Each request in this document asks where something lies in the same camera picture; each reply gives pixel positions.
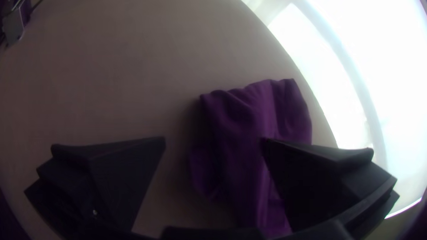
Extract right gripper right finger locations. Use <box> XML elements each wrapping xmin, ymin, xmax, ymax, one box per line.
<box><xmin>260</xmin><ymin>137</ymin><xmax>401</xmax><ymax>233</ymax></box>

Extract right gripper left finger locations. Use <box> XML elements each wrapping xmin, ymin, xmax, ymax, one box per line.
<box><xmin>24</xmin><ymin>136</ymin><xmax>167</xmax><ymax>240</ymax></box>

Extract dark t-shirt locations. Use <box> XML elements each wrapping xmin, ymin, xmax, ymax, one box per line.
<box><xmin>188</xmin><ymin>78</ymin><xmax>313</xmax><ymax>239</ymax></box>

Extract white translucent window curtain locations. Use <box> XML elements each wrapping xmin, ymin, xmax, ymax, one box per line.
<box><xmin>242</xmin><ymin>0</ymin><xmax>427</xmax><ymax>219</ymax></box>

